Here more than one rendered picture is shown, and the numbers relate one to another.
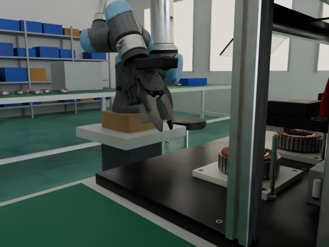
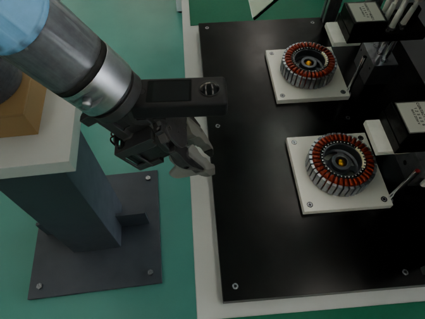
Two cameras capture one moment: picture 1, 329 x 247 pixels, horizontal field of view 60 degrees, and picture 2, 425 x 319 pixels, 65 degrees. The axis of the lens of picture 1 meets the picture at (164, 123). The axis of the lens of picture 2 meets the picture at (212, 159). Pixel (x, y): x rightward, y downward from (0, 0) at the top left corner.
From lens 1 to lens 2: 63 cm
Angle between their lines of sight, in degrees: 61
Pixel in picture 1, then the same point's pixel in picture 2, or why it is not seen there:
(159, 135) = not seen: hidden behind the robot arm
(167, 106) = (199, 133)
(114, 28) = (50, 68)
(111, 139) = (29, 169)
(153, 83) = (178, 123)
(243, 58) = not seen: outside the picture
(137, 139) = (73, 141)
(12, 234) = not seen: outside the picture
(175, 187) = (321, 252)
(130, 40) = (112, 80)
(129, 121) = (28, 121)
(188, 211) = (376, 280)
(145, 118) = (184, 173)
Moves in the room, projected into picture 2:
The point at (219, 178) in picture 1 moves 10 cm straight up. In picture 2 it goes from (340, 207) to (363, 178)
